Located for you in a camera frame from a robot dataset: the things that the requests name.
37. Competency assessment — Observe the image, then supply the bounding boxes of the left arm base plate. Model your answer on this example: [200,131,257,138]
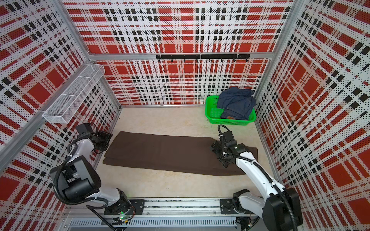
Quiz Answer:
[104,199,145,215]

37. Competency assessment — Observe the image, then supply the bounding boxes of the brown trousers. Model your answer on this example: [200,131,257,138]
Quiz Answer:
[103,131,244,176]

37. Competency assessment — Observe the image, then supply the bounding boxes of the blue denim jeans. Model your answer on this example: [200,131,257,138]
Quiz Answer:
[217,87,256,120]

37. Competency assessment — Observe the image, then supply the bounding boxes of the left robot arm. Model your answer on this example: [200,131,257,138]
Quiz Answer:
[50,123,135,215]

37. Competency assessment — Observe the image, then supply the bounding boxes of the green plastic basket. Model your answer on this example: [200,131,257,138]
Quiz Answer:
[205,95,257,126]

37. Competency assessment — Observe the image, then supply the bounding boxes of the white wire mesh shelf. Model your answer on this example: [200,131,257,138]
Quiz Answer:
[42,64,105,124]

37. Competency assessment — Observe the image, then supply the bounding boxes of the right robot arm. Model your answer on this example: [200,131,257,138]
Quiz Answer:
[210,125,303,231]

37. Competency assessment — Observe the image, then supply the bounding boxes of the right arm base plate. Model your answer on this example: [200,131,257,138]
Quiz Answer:
[220,198,249,215]

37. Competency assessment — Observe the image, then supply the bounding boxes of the aluminium front rail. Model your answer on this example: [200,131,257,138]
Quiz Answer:
[62,197,301,218]

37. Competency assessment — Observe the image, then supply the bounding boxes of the black hook rail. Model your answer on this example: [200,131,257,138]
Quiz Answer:
[156,54,251,62]

